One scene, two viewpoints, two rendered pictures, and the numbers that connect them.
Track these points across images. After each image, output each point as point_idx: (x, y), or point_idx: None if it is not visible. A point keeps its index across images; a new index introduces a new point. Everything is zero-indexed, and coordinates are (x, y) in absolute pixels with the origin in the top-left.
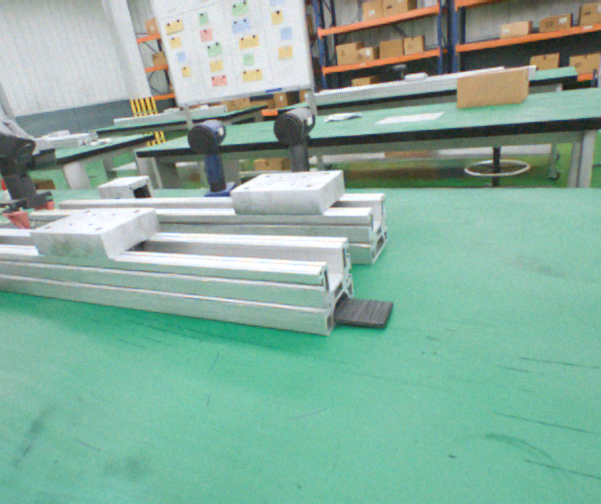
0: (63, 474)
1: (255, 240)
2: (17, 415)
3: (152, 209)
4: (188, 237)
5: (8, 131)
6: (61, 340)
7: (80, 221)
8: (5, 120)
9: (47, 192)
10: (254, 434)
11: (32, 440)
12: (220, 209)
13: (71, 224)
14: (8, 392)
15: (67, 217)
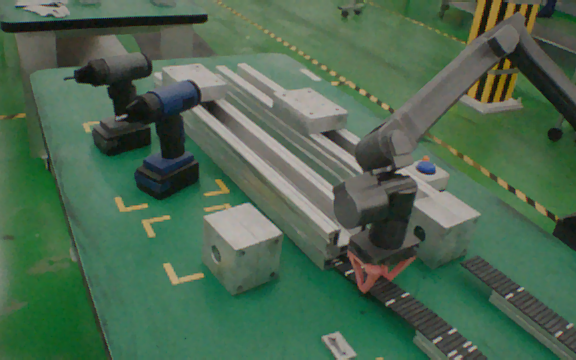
0: (334, 98)
1: (242, 80)
2: (350, 115)
3: (275, 92)
4: (264, 96)
5: (380, 124)
6: None
7: (317, 104)
8: (387, 122)
9: (354, 235)
10: (286, 85)
11: (343, 107)
12: (225, 107)
13: (322, 103)
14: (355, 123)
15: (325, 114)
